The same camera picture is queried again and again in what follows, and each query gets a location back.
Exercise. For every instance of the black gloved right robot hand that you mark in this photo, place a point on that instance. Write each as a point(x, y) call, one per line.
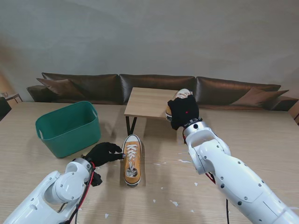
point(184, 112)

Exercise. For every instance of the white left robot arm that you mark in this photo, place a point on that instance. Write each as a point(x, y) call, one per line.
point(65, 184)

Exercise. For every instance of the small wooden table black legs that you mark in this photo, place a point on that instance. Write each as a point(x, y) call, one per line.
point(147, 102)

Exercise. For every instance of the green plastic basket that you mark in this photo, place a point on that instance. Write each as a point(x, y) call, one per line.
point(70, 142)

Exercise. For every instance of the brown leather cushion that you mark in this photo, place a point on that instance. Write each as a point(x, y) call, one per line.
point(58, 87)
point(257, 96)

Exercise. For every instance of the yellow canvas sneaker white laces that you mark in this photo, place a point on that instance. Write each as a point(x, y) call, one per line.
point(183, 93)
point(132, 172)

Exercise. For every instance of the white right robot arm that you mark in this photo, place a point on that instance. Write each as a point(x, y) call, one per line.
point(233, 177)

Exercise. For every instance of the small wooden side table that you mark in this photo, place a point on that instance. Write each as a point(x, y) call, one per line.
point(12, 95)

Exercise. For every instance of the dark brown leather sofa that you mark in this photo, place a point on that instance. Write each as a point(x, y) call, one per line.
point(158, 84)

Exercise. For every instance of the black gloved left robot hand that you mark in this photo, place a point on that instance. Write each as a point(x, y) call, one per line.
point(102, 154)

